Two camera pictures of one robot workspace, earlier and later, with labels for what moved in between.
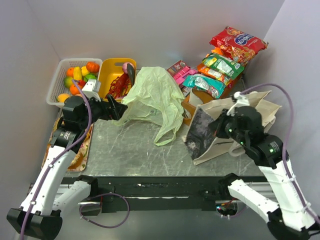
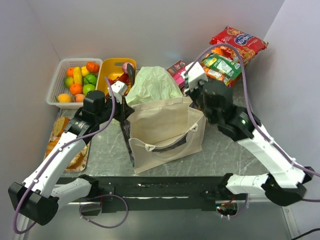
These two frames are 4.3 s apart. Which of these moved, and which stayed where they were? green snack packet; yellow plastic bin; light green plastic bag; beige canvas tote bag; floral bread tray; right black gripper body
Moved: beige canvas tote bag; right black gripper body
Stayed: floral bread tray; yellow plastic bin; green snack packet; light green plastic bag
